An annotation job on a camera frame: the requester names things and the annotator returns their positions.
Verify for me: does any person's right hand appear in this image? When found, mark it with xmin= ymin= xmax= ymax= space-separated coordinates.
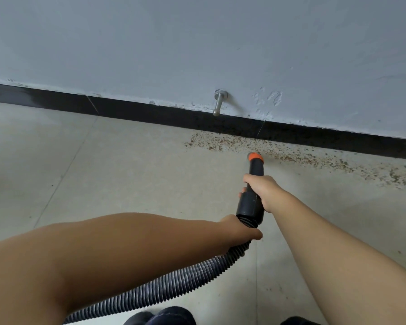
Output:
xmin=238 ymin=173 xmax=290 ymax=214

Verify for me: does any person's left hand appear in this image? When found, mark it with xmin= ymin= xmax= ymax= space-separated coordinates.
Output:
xmin=218 ymin=214 xmax=263 ymax=257

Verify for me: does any black ribbed vacuum hose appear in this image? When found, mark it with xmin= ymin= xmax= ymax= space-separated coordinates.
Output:
xmin=62 ymin=152 xmax=266 ymax=325

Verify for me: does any brown dirt debris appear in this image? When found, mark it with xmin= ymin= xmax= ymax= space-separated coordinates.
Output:
xmin=184 ymin=131 xmax=406 ymax=190

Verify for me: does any person's left forearm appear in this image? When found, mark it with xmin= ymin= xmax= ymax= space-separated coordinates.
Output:
xmin=0 ymin=212 xmax=231 ymax=325

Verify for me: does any person's right forearm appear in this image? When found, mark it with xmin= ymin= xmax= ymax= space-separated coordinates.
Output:
xmin=272 ymin=194 xmax=406 ymax=325

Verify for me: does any person's dark left trouser leg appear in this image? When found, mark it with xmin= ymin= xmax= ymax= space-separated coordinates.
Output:
xmin=150 ymin=306 xmax=198 ymax=325

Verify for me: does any person's dark trouser leg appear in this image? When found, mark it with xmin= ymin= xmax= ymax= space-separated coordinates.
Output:
xmin=280 ymin=316 xmax=322 ymax=325
xmin=150 ymin=306 xmax=198 ymax=325

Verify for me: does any person's dark right trouser leg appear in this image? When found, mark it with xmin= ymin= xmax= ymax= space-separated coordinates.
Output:
xmin=280 ymin=316 xmax=322 ymax=325

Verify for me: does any black skirting board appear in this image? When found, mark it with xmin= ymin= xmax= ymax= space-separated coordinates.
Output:
xmin=0 ymin=82 xmax=406 ymax=162

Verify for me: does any metal wall door stopper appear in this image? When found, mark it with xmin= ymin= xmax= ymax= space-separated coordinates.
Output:
xmin=212 ymin=89 xmax=229 ymax=117

